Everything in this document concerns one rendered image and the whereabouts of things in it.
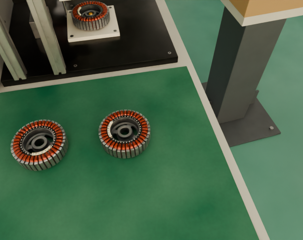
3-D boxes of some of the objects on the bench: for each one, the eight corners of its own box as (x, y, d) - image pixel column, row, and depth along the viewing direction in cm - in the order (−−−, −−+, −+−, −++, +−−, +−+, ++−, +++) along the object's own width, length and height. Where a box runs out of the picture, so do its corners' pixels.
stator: (150, 117, 66) (150, 107, 63) (150, 159, 59) (150, 150, 56) (102, 118, 66) (100, 108, 63) (98, 159, 59) (95, 151, 56)
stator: (11, 140, 62) (4, 130, 59) (60, 121, 65) (55, 111, 62) (23, 180, 56) (16, 172, 53) (76, 157, 60) (72, 148, 57)
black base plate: (138, -38, 116) (137, -44, 114) (177, 62, 78) (178, 56, 76) (21, -27, 110) (19, -34, 108) (4, 87, 72) (0, 81, 71)
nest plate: (113, 8, 91) (113, 5, 90) (120, 35, 82) (119, 32, 81) (67, 14, 89) (66, 10, 88) (68, 42, 80) (67, 38, 79)
